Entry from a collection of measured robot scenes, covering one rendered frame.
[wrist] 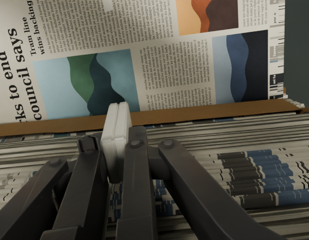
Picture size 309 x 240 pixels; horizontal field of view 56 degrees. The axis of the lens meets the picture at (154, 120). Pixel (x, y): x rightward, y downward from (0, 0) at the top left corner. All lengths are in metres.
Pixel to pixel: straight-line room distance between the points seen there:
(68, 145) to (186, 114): 0.12
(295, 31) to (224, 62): 0.99
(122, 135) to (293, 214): 0.10
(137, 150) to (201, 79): 0.19
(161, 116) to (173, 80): 0.05
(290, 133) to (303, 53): 1.08
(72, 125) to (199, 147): 0.14
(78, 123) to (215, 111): 0.14
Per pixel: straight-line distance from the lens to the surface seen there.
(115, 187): 0.20
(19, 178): 0.24
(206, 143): 0.24
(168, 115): 0.30
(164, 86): 0.33
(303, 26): 1.32
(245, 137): 0.25
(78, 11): 0.32
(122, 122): 0.19
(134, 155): 0.15
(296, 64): 1.33
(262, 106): 0.33
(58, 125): 0.31
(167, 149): 0.15
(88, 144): 0.17
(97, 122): 0.31
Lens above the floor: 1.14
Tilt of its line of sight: 69 degrees down
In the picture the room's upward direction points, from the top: 169 degrees clockwise
